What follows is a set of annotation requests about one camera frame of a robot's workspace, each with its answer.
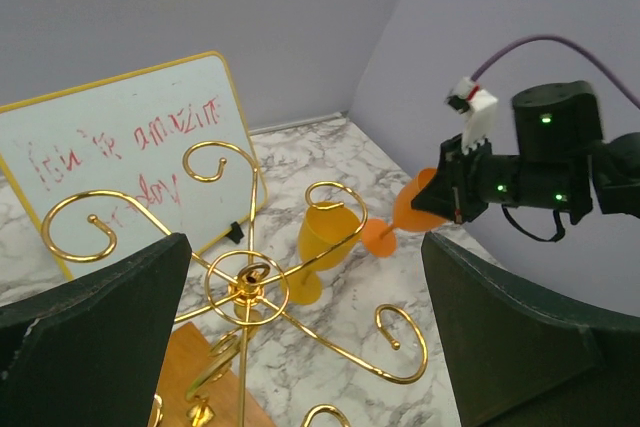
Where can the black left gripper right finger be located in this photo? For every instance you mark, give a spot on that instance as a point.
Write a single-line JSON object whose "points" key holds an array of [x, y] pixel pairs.
{"points": [[519, 354]]}

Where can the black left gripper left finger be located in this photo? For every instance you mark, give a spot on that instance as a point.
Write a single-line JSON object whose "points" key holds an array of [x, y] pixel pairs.
{"points": [[89, 352]]}

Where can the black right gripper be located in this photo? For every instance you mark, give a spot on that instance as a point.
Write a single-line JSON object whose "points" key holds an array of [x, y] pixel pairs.
{"points": [[464, 185]]}

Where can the orange plastic wine glass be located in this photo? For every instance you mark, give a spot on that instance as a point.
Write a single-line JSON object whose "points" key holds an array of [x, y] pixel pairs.
{"points": [[378, 236]]}

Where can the yellow plastic wine glass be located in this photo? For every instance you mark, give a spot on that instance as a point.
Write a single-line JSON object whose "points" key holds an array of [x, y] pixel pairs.
{"points": [[320, 230]]}

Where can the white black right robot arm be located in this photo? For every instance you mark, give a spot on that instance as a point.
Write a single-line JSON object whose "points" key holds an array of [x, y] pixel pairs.
{"points": [[561, 122]]}

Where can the wooden rack base board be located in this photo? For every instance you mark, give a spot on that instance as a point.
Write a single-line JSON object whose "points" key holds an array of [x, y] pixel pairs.
{"points": [[220, 387]]}

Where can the yellow framed whiteboard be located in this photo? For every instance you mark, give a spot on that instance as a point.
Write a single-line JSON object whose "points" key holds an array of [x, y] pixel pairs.
{"points": [[162, 148]]}

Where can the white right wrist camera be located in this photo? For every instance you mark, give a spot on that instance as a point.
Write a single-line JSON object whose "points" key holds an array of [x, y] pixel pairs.
{"points": [[478, 107]]}

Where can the gold wire wine glass rack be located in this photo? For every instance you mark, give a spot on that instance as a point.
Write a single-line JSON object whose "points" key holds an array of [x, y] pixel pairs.
{"points": [[250, 289]]}

